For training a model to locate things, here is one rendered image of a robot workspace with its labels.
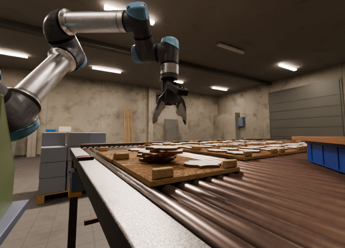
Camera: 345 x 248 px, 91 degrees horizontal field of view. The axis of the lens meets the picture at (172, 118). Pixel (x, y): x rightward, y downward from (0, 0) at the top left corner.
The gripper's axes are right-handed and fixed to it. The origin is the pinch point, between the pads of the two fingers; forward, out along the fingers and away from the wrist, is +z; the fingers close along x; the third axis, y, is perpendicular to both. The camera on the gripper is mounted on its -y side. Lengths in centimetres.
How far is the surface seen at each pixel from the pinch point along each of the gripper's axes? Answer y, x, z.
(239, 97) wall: 693, -958, -210
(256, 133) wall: 563, -951, 34
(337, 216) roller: -48, -4, 15
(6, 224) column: -10, 45, 21
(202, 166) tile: -13.6, -4.5, 14.0
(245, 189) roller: -31.1, -2.8, 16.0
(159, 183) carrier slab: -18.1, 14.0, 15.4
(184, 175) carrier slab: -18.0, 6.1, 14.7
